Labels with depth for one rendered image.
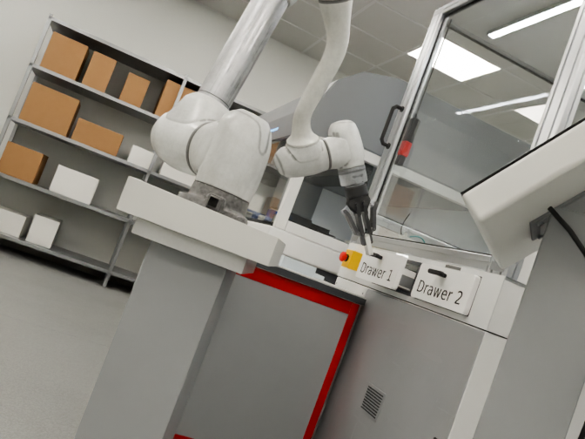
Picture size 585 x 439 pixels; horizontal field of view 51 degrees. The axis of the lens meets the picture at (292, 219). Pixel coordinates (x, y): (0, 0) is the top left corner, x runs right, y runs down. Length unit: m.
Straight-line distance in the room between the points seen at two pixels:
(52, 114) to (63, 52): 0.53
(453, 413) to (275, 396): 0.72
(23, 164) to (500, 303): 4.59
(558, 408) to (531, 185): 0.35
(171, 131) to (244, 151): 0.25
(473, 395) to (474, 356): 0.10
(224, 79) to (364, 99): 1.29
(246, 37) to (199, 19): 4.51
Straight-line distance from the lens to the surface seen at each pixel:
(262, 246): 1.41
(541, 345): 1.02
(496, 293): 1.64
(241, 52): 1.77
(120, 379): 1.55
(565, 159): 0.88
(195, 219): 1.43
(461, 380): 1.65
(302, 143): 1.89
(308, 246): 2.81
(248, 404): 2.14
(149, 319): 1.51
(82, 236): 6.03
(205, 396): 2.10
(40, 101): 5.64
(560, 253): 1.03
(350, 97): 2.90
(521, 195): 0.87
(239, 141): 1.52
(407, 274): 1.97
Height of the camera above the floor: 0.79
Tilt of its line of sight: 4 degrees up
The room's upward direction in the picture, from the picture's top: 21 degrees clockwise
